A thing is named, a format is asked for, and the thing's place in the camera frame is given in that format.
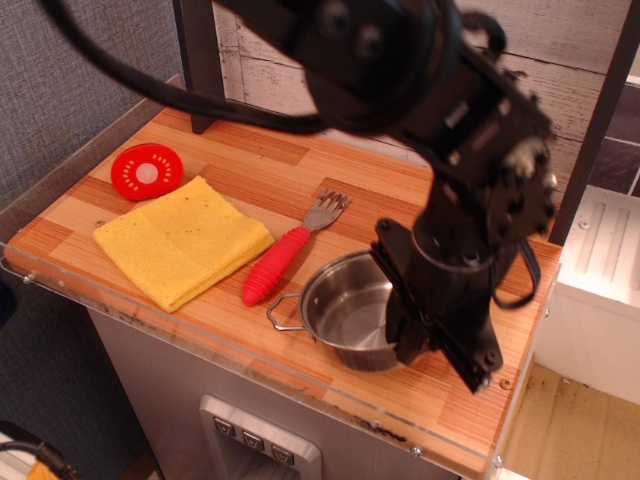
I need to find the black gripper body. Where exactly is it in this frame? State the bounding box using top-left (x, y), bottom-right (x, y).
top-left (371, 219), bottom-right (503, 394)

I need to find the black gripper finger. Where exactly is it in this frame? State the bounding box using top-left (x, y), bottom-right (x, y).
top-left (385, 289), bottom-right (435, 366)

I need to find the stainless steel pot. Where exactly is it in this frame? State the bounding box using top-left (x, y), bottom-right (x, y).
top-left (266, 250), bottom-right (400, 372)

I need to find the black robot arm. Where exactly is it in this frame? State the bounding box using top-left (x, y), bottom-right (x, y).
top-left (43, 1), bottom-right (556, 391)

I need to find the clear acrylic edge guard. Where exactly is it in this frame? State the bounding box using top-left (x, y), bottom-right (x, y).
top-left (4, 238), bottom-right (561, 479)

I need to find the silver dispenser panel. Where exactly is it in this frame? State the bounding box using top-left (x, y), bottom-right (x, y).
top-left (199, 395), bottom-right (323, 479)

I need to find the yellow folded cloth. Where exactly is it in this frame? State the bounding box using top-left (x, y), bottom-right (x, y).
top-left (93, 176), bottom-right (274, 313)

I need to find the grey toy fridge cabinet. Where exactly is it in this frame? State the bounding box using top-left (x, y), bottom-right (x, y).
top-left (90, 311), bottom-right (455, 479)

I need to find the red toy tomato slice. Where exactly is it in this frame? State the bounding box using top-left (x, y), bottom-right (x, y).
top-left (110, 143), bottom-right (184, 201)

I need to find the red-handled metal fork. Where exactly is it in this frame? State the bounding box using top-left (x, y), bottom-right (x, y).
top-left (241, 189), bottom-right (350, 306)

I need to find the dark right cabinet post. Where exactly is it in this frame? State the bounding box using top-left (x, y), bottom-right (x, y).
top-left (548, 0), bottom-right (639, 246)

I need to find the dark cabinet post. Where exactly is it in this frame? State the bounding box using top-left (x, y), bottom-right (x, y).
top-left (172, 0), bottom-right (226, 135)
top-left (548, 0), bottom-right (639, 246)

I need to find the dark left cabinet post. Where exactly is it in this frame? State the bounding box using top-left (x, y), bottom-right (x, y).
top-left (172, 0), bottom-right (226, 135)

